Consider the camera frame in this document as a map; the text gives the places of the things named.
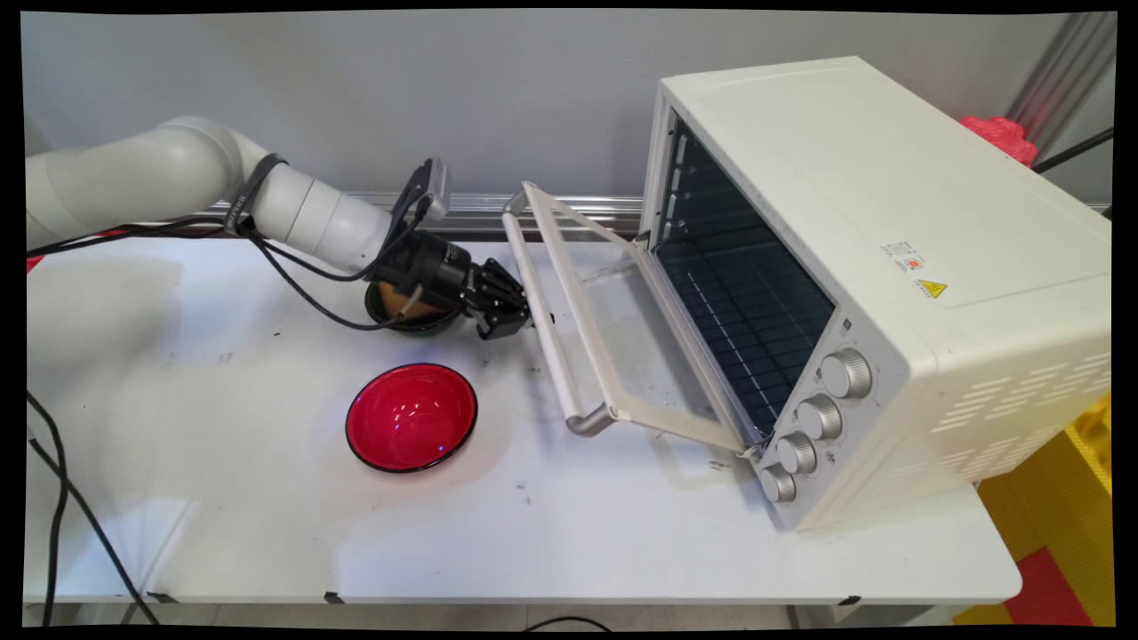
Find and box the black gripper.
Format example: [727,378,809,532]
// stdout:
[367,229,535,341]

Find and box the brown toast slice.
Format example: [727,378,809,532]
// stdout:
[377,280,445,322]

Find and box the glass oven door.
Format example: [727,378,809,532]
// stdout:
[500,180,767,455]

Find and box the dark green bowl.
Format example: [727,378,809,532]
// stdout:
[364,277,466,337]

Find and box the red bowl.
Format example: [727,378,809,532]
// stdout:
[345,363,480,474]

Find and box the large silver oven knob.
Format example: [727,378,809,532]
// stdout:
[819,348,874,400]

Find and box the white label sticker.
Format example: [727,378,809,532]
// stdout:
[879,239,926,276]

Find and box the white toaster oven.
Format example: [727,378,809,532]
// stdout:
[640,57,1113,532]

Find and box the red plastic clamp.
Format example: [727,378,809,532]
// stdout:
[26,229,125,273]

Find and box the red plastic object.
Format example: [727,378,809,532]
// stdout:
[958,116,1038,169]

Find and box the yellow foam floor mat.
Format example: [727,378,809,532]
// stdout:
[951,395,1115,628]

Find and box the red foam floor tile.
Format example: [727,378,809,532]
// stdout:
[1003,546,1094,628]

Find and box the aluminium rail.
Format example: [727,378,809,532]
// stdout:
[200,189,644,237]

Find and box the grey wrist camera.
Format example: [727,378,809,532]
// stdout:
[391,157,453,228]

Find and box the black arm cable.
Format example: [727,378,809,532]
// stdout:
[27,155,429,332]

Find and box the wire oven rack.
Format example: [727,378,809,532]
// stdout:
[660,238,835,432]

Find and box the black cable loop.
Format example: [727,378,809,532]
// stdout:
[519,615,614,634]

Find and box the black floor cable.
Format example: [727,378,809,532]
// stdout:
[27,436,162,627]

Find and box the black hanging cable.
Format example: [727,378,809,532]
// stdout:
[26,390,70,627]

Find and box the thin black cable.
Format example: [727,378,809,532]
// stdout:
[1031,126,1115,175]

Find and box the aluminium frame post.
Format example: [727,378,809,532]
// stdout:
[1005,12,1118,161]

